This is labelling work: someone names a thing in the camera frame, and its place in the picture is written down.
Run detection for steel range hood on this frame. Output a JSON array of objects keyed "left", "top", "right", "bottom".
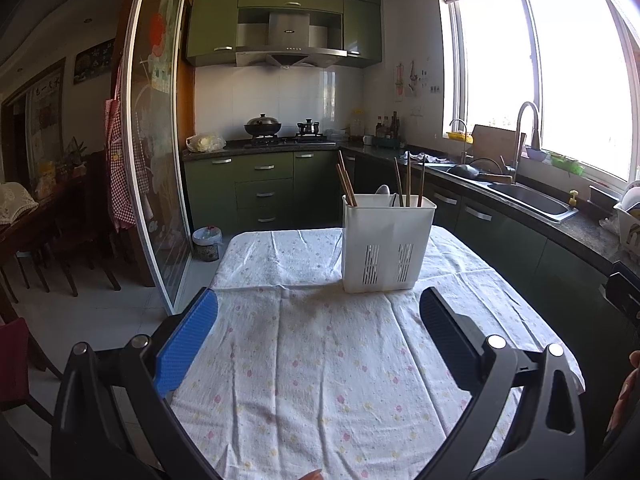
[{"left": 235, "top": 9, "right": 347, "bottom": 68}]

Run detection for wooden cutting board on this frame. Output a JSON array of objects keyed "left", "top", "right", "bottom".
[{"left": 472, "top": 125, "right": 521, "bottom": 167}]

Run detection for black pan in sink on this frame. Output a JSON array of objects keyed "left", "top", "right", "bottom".
[{"left": 447, "top": 162, "right": 514, "bottom": 187}]

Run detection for white dish rack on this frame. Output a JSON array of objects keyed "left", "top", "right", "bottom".
[{"left": 614, "top": 181, "right": 640, "bottom": 258}]

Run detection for person's left hand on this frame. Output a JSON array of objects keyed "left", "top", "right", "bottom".
[{"left": 298, "top": 469, "right": 323, "bottom": 480}]

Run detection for glass sliding door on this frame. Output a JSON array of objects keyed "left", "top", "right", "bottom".
[{"left": 122, "top": 0, "right": 191, "bottom": 315}]

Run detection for green upper cabinets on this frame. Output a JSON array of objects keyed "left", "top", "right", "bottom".
[{"left": 186, "top": 0, "right": 383, "bottom": 68}]

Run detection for red dining chair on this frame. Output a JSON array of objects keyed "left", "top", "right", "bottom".
[{"left": 0, "top": 318, "right": 53, "bottom": 425}]

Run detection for wooden chopstick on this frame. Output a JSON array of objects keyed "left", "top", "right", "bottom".
[
  {"left": 416, "top": 154, "right": 426, "bottom": 208},
  {"left": 405, "top": 151, "right": 412, "bottom": 207},
  {"left": 340, "top": 168, "right": 357, "bottom": 207},
  {"left": 336, "top": 164, "right": 357, "bottom": 207},
  {"left": 337, "top": 152, "right": 357, "bottom": 207},
  {"left": 394, "top": 157, "right": 404, "bottom": 207}
]

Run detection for green cabinets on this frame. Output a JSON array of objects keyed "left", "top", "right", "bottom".
[
  {"left": 183, "top": 150, "right": 639, "bottom": 411},
  {"left": 186, "top": 0, "right": 383, "bottom": 68}
]

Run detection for green lower cabinets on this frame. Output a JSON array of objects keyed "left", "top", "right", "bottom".
[{"left": 183, "top": 150, "right": 639, "bottom": 411}]

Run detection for grey dish cloth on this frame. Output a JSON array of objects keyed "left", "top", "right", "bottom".
[{"left": 408, "top": 152, "right": 442, "bottom": 164}]

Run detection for person's right hand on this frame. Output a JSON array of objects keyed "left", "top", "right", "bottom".
[{"left": 608, "top": 350, "right": 640, "bottom": 431}]

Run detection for stainless steel sink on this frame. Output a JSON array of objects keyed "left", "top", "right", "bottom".
[{"left": 438, "top": 164, "right": 578, "bottom": 223}]

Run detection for white trash bin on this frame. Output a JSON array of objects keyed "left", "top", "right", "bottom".
[{"left": 192, "top": 226, "right": 222, "bottom": 262}]

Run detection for white plastic bag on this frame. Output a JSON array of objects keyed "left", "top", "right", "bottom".
[{"left": 186, "top": 133, "right": 227, "bottom": 153}]

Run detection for tall chrome kitchen faucet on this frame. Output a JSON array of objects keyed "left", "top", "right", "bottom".
[{"left": 508, "top": 101, "right": 544, "bottom": 183}]

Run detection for white floral tablecloth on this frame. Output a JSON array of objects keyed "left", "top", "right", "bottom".
[{"left": 170, "top": 226, "right": 558, "bottom": 479}]

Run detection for white plastic spoon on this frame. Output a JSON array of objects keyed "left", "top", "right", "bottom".
[{"left": 375, "top": 184, "right": 390, "bottom": 196}]

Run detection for white plastic utensil holder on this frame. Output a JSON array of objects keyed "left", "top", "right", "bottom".
[{"left": 342, "top": 194, "right": 437, "bottom": 294}]

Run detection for small steel pot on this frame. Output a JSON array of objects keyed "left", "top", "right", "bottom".
[{"left": 297, "top": 118, "right": 320, "bottom": 136}]

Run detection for wooden dining table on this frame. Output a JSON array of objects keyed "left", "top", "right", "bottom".
[{"left": 1, "top": 152, "right": 106, "bottom": 264}]

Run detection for red checkered apron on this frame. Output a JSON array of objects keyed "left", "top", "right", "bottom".
[{"left": 104, "top": 66, "right": 136, "bottom": 232}]

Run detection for small chrome faucet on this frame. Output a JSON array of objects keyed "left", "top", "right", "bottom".
[{"left": 447, "top": 118, "right": 474, "bottom": 164}]

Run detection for condiment bottles tray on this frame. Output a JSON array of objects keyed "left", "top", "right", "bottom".
[{"left": 372, "top": 112, "right": 401, "bottom": 150}]

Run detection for black wok with lid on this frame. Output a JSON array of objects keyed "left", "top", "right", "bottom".
[{"left": 244, "top": 113, "right": 282, "bottom": 139}]

